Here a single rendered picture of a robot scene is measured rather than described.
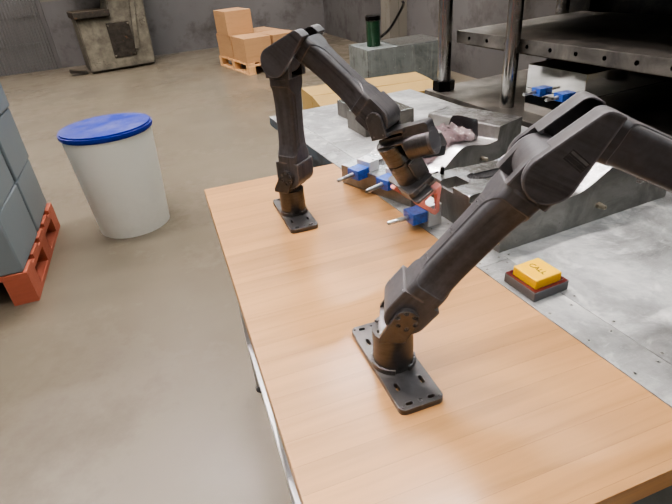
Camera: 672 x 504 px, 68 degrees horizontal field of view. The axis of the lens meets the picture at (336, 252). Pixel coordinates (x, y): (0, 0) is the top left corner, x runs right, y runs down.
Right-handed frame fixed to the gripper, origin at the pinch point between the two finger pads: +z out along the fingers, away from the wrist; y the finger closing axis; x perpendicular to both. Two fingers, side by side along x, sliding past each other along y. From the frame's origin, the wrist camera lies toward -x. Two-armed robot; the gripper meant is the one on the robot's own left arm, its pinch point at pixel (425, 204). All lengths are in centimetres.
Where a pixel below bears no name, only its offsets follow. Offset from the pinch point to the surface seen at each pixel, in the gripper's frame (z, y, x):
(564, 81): 35, 42, -78
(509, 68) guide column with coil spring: 33, 67, -77
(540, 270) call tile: 2.2, -33.2, -1.8
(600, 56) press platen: 27, 30, -84
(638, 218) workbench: 23.9, -24.8, -32.8
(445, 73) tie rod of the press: 39, 107, -73
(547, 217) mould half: 8.2, -20.2, -15.0
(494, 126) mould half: 13.3, 21.5, -35.9
